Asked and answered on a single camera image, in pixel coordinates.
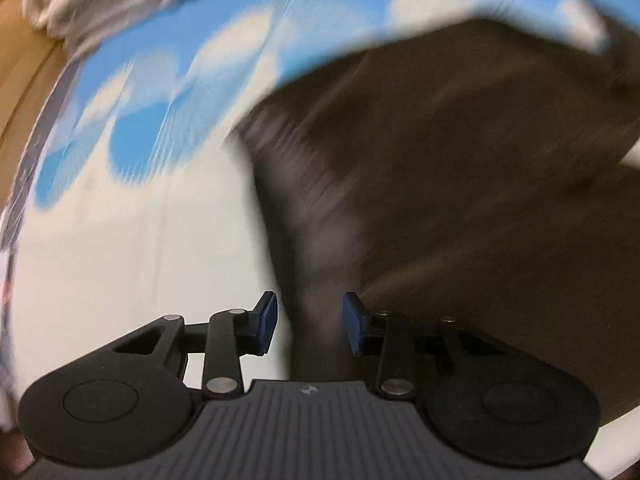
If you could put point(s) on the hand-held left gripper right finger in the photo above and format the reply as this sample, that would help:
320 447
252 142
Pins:
353 324

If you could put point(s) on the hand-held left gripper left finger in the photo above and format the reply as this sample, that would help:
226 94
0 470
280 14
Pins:
266 321

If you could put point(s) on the dark brown towel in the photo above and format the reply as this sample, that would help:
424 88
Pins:
450 185

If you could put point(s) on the blue white cloud-print bed sheet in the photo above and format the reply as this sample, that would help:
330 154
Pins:
150 240

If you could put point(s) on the wooden bed frame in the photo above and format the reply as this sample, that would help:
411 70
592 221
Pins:
20 60

